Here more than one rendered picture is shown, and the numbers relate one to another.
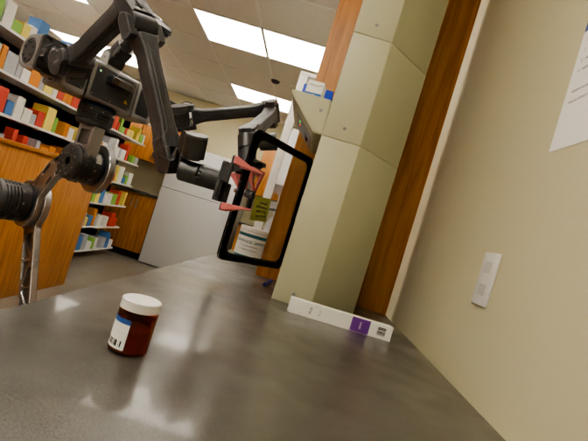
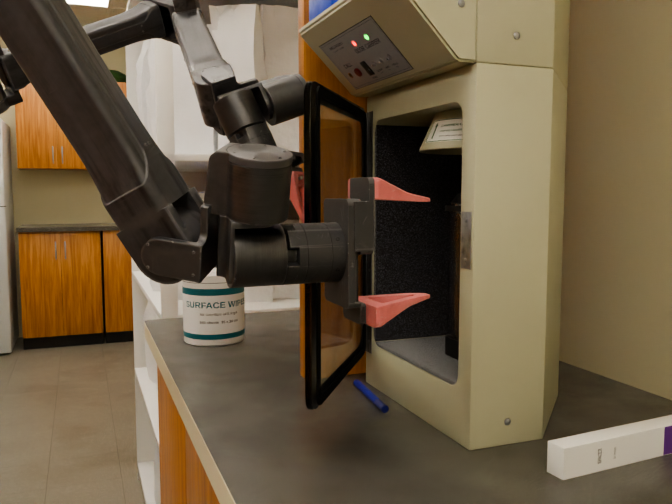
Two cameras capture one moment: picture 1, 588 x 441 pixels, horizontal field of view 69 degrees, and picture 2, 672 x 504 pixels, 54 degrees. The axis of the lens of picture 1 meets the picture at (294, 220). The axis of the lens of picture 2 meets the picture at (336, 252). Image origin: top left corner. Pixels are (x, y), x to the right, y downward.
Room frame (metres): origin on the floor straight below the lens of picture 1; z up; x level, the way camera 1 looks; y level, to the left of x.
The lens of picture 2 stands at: (0.50, 0.45, 1.26)
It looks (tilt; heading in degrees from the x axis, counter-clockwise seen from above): 5 degrees down; 337
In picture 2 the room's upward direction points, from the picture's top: straight up
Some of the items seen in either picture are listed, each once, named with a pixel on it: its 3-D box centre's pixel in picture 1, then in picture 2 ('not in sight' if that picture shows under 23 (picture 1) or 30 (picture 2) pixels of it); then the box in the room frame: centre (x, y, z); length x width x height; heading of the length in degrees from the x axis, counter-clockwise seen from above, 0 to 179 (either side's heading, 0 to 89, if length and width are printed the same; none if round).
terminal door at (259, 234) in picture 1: (269, 204); (339, 240); (1.36, 0.09, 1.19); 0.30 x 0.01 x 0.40; 143
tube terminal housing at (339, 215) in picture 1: (349, 184); (487, 146); (1.32, -0.13, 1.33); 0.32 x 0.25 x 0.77; 178
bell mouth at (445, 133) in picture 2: not in sight; (481, 132); (1.31, -0.11, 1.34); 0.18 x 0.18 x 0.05
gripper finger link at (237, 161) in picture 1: (243, 173); (385, 214); (1.08, 0.16, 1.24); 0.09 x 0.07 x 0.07; 88
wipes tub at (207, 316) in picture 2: not in sight; (213, 305); (1.90, 0.15, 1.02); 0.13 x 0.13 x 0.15
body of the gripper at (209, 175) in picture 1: (213, 178); (317, 252); (1.09, 0.23, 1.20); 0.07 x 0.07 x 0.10; 88
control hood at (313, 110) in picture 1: (306, 125); (375, 42); (1.33, 0.05, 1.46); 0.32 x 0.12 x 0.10; 178
